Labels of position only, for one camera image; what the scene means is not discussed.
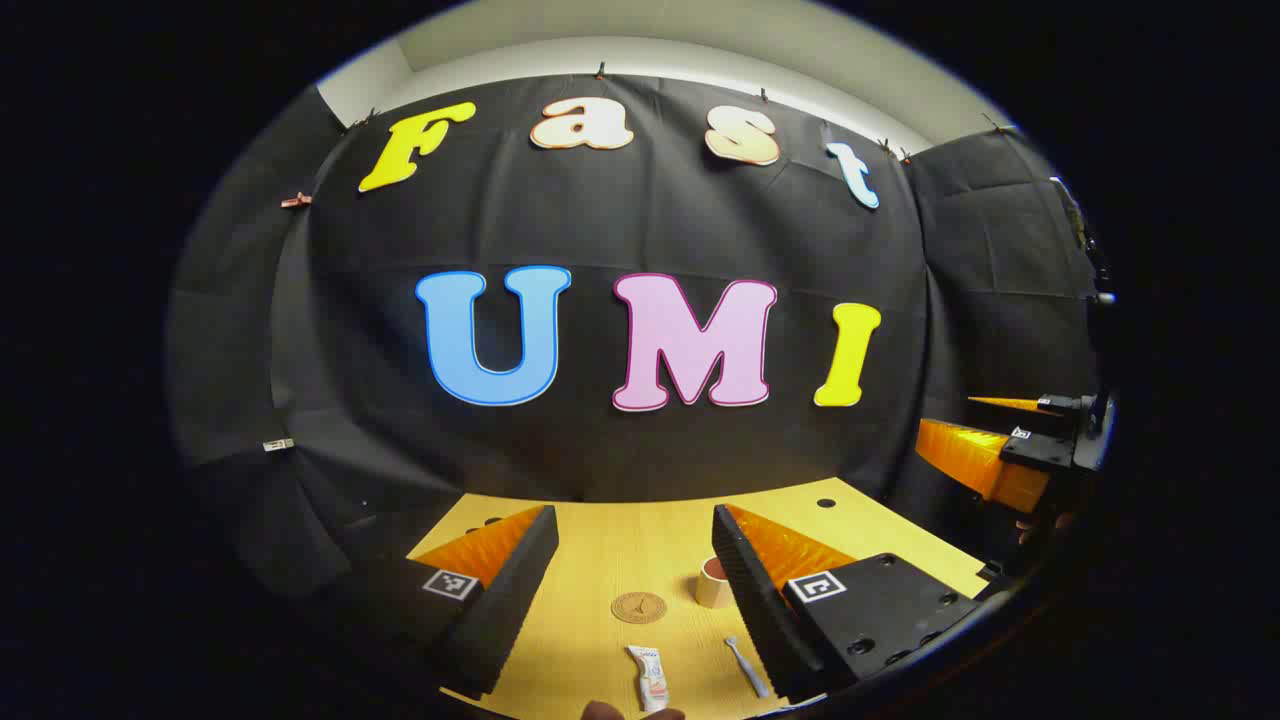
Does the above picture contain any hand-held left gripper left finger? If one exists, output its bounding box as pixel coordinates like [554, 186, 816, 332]
[310, 505, 560, 701]

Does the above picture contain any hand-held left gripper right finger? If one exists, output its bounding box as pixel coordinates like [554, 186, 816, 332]
[712, 504, 983, 704]

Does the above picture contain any beige cup with handle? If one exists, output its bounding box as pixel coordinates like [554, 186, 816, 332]
[695, 557, 737, 610]

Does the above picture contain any grey-blue toothbrush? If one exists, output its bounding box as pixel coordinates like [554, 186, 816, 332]
[724, 635, 771, 699]

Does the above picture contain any round cork coaster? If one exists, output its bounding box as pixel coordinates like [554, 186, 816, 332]
[611, 592, 668, 625]

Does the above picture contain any white toothpaste tube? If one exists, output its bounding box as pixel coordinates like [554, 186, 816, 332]
[627, 645, 670, 713]

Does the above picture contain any wooden desktop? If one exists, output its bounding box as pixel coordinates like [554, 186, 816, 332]
[405, 477, 991, 720]

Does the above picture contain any black metal stand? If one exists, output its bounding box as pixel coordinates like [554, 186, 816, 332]
[1048, 176, 1118, 306]

